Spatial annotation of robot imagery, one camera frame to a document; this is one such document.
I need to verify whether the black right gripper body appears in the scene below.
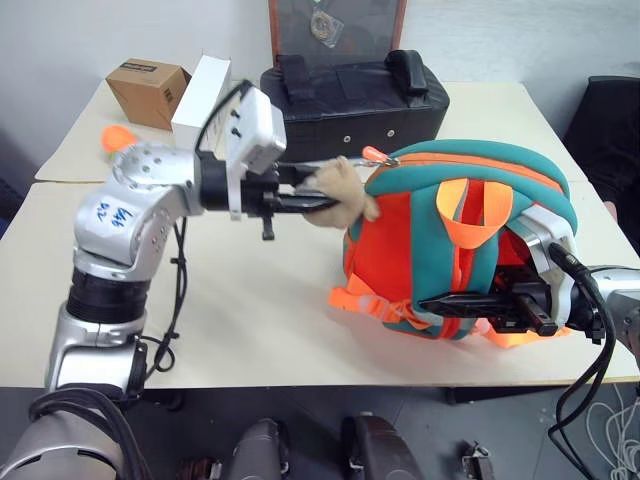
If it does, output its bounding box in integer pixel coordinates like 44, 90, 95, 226
490, 265, 559, 338

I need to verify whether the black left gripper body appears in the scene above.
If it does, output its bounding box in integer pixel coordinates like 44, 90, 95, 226
238, 165, 282, 242

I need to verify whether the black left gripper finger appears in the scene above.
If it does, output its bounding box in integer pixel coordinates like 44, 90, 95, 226
277, 162, 324, 190
273, 193, 346, 215

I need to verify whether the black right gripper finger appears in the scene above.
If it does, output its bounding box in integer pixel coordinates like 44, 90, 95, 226
417, 292, 524, 318

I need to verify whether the tan plush bear pendant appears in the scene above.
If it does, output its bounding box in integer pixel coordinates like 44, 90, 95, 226
297, 154, 382, 232

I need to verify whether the orange and teal backpack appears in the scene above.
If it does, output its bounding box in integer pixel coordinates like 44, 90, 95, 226
327, 138, 579, 350

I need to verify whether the white cardboard box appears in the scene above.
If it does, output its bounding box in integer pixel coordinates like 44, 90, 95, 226
169, 48, 234, 152

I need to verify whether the brown cardboard box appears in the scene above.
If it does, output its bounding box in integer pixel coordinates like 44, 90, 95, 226
104, 58, 194, 133

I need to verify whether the black padded bag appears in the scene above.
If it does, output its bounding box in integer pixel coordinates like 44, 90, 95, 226
258, 48, 451, 165

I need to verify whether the orange plush toy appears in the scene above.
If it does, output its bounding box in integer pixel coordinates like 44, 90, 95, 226
101, 124, 138, 164

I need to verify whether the wooden framed picture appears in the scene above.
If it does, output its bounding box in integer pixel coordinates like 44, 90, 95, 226
267, 0, 408, 69

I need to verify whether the dark rounded shape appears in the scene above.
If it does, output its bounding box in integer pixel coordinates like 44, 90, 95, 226
340, 411, 424, 480
227, 416, 292, 480

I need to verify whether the black chair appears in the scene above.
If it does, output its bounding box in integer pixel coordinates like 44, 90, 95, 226
562, 74, 640, 214

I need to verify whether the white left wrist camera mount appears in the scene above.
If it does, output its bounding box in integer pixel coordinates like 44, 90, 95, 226
223, 87, 289, 222

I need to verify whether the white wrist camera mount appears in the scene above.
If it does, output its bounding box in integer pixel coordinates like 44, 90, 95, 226
223, 87, 289, 222
518, 203, 582, 329

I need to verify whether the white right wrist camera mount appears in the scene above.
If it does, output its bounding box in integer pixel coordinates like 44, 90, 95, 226
518, 203, 582, 329

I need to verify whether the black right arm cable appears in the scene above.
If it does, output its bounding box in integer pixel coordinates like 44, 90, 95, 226
547, 240, 619, 480

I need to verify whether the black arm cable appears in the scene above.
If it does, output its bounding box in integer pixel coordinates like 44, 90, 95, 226
133, 79, 254, 397
547, 240, 619, 480

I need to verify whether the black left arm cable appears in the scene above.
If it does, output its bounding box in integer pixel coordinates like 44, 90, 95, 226
133, 79, 254, 397

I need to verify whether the white cable bundle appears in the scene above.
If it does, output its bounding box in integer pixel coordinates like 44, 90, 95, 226
583, 383, 640, 480

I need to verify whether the small dark metal bracket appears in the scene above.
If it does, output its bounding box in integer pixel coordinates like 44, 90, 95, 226
460, 439, 496, 480

